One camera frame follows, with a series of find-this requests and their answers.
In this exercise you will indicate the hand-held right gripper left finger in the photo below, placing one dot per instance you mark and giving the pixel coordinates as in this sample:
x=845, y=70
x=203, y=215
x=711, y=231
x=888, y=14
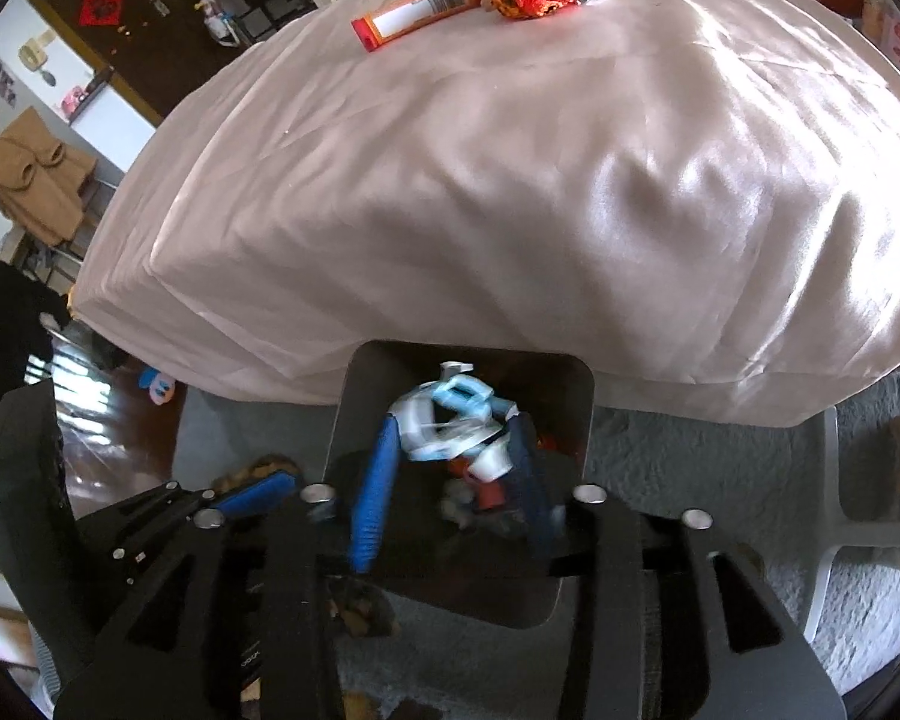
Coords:
x=375, y=495

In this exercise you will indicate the blue white tube package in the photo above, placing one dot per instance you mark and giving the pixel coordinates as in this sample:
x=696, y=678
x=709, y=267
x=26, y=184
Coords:
x=450, y=399

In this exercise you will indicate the red diamond door sign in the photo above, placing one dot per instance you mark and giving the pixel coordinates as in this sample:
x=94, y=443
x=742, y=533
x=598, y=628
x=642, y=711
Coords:
x=99, y=9

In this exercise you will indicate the grey shaggy rug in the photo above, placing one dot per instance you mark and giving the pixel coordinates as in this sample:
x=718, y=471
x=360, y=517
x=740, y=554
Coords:
x=682, y=465

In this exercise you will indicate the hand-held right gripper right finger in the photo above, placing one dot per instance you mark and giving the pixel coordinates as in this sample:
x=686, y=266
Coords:
x=536, y=487

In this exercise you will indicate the brown coat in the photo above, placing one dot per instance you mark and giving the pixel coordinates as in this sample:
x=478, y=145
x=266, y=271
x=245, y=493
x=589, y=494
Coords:
x=30, y=180

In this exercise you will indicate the wall intercom phone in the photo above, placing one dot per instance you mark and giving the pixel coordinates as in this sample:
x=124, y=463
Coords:
x=32, y=56

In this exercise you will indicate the white chair base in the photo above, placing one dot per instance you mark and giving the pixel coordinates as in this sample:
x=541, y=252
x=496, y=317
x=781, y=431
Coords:
x=832, y=510

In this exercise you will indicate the orange tube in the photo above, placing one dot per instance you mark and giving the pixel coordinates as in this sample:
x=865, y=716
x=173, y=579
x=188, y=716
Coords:
x=420, y=11

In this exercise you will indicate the blue cartoon slipper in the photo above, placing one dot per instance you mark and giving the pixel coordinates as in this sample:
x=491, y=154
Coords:
x=157, y=386

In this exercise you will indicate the black trash bin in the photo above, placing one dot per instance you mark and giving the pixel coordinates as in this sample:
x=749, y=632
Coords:
x=559, y=390

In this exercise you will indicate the pink satin tablecloth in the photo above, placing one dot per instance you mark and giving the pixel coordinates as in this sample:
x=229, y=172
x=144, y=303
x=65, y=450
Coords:
x=495, y=202

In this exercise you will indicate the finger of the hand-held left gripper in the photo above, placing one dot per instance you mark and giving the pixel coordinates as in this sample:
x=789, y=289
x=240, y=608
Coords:
x=262, y=491

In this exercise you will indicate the dark wooden door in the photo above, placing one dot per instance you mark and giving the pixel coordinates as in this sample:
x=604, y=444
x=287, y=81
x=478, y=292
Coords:
x=172, y=7

